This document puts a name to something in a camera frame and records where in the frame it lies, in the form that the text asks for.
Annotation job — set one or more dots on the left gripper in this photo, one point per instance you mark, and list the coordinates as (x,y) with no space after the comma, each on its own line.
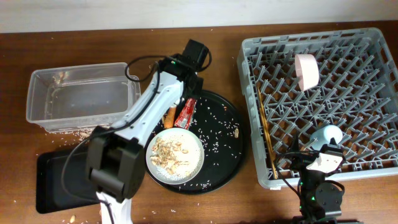
(199,92)

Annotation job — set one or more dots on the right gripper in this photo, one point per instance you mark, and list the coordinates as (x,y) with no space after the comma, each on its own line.
(301,160)

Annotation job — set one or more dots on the light blue cup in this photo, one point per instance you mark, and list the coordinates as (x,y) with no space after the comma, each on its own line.
(323,136)

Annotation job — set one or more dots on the red snack wrapper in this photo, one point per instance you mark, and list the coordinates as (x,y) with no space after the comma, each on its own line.
(185,117)

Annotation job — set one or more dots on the orange carrot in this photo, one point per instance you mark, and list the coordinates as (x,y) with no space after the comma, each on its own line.
(170,116)

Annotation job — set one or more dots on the wooden chopstick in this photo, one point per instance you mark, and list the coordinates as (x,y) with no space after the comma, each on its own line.
(267,133)
(264,124)

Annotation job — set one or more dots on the grey plate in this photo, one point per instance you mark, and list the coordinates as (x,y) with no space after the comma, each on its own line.
(161,174)

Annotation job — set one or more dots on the rice and peanut shells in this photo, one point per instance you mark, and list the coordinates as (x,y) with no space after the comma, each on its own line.
(177,154)

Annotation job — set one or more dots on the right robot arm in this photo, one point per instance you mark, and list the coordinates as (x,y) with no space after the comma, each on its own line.
(320,199)

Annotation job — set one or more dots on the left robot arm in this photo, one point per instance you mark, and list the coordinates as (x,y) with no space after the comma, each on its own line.
(115,162)

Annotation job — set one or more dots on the grey plastic dishwasher rack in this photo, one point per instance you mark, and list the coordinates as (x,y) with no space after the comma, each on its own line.
(357,92)

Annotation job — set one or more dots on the clear plastic waste bin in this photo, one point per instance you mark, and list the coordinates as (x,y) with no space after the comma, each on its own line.
(79,97)

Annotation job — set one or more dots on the round black tray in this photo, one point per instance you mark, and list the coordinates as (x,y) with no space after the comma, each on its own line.
(219,126)

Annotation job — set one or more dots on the black rectangular tray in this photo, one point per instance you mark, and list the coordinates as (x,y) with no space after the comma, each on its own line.
(50,196)

